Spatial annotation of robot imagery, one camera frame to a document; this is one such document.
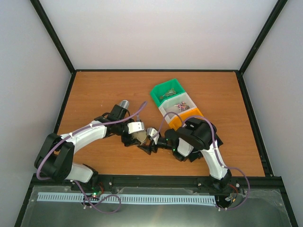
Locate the white jar lid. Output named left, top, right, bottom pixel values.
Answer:
left=132, top=131, right=147, bottom=144

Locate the silver metal scoop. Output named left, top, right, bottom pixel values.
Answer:
left=118, top=100, right=129, bottom=110

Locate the white plastic bin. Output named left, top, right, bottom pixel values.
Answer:
left=158, top=92, right=197, bottom=123

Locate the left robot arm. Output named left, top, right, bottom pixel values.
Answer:
left=34, top=104, right=145, bottom=191

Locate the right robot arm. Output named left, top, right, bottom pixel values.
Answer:
left=138, top=115, right=232, bottom=192

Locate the yellow plastic bin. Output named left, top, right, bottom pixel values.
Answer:
left=169, top=108, right=203, bottom=130

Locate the green plastic bin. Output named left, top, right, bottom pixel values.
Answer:
left=150, top=79, right=185, bottom=107

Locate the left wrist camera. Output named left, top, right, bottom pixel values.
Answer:
left=127, top=122, right=145, bottom=134

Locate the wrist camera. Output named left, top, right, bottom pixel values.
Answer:
left=147, top=128, right=159, bottom=140
left=127, top=122, right=145, bottom=134

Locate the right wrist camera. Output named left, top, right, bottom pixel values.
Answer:
left=147, top=128, right=159, bottom=140

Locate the light blue cable duct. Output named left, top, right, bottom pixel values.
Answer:
left=36, top=192, right=216, bottom=206

